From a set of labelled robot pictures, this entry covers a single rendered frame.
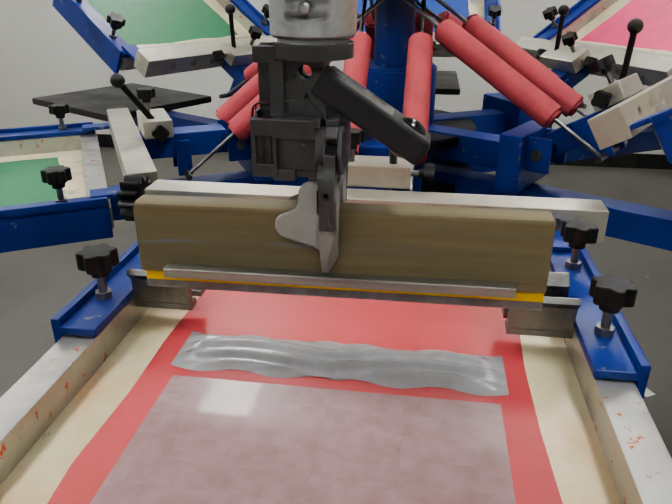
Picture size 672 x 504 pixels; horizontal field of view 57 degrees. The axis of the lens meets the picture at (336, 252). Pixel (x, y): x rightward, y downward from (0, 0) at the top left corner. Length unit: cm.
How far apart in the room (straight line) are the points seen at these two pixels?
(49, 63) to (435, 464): 531
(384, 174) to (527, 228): 40
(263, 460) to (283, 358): 15
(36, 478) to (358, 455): 27
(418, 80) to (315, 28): 70
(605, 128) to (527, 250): 45
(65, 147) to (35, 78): 416
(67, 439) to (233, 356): 18
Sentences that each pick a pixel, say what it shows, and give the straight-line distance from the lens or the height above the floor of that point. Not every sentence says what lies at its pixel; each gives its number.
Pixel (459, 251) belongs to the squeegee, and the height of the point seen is 111.
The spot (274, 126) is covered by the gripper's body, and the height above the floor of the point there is 122.
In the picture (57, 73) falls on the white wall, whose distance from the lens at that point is 566.
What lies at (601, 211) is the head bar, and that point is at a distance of 94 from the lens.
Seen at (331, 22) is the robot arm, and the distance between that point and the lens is 53.
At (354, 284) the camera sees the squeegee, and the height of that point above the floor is 107.
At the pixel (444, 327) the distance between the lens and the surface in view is 76.
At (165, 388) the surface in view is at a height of 96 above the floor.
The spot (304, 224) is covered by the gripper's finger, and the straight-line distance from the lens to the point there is 58.
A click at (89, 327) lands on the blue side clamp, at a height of 100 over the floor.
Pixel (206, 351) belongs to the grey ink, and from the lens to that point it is 71.
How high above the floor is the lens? 135
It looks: 24 degrees down
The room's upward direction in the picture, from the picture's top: straight up
